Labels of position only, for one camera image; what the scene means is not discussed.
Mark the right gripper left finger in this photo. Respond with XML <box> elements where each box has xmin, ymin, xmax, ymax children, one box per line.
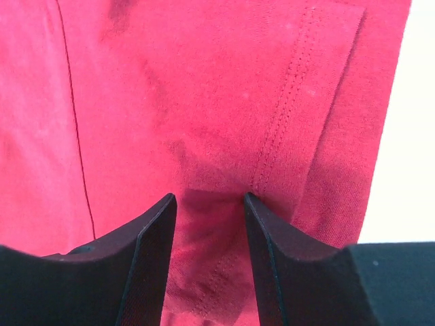
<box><xmin>1</xmin><ymin>194</ymin><xmax>177</xmax><ymax>325</ymax></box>

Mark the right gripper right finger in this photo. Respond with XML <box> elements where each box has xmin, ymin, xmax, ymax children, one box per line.
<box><xmin>244</xmin><ymin>194</ymin><xmax>434</xmax><ymax>325</ymax></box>

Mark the dark red t-shirt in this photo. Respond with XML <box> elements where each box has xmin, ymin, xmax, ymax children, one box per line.
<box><xmin>1</xmin><ymin>1</ymin><xmax>411</xmax><ymax>325</ymax></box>

